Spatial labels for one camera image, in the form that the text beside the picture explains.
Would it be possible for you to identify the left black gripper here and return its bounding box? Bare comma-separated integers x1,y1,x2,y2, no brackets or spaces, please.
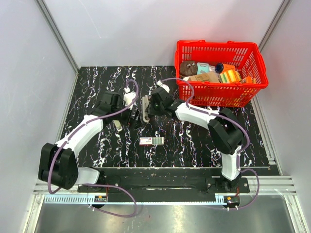
111,99,142,130

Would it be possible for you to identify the beige stapler magazine piece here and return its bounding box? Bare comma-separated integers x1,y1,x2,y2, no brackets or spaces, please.
114,120,122,132

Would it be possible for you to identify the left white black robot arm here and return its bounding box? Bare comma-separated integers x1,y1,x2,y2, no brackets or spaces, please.
38,90,138,194

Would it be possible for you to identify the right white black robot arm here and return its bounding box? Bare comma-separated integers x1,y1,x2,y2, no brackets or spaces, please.
142,87,245,192

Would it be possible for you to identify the red white staple box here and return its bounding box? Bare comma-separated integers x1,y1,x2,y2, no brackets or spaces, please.
139,137,164,146

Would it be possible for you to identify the brown round item in basket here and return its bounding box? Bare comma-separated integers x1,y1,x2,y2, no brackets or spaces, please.
179,61,198,77

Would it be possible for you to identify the light blue card box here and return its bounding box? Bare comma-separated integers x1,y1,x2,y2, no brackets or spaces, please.
197,62,209,74

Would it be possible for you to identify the brown cardboard package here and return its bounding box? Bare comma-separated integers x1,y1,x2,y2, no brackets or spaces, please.
183,71,220,83

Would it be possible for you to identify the blue capped orange bottle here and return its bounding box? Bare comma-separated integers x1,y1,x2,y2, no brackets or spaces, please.
214,63,236,74

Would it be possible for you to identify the red plastic shopping basket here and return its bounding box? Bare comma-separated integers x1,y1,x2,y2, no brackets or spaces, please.
174,40,269,107

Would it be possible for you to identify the yellow green box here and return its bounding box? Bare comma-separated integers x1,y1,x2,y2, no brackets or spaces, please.
220,69,242,83

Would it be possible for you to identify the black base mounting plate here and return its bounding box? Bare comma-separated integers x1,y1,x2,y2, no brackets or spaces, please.
75,166,250,195

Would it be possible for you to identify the orange snack packet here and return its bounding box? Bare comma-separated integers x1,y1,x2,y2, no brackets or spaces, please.
240,76,256,84

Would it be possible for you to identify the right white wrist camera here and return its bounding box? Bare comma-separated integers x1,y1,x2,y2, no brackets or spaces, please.
156,81,170,93

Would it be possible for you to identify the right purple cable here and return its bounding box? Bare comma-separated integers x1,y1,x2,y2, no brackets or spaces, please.
159,77,260,211

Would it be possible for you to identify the aluminium rail with ruler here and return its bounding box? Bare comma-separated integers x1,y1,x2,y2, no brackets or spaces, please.
44,193,233,206

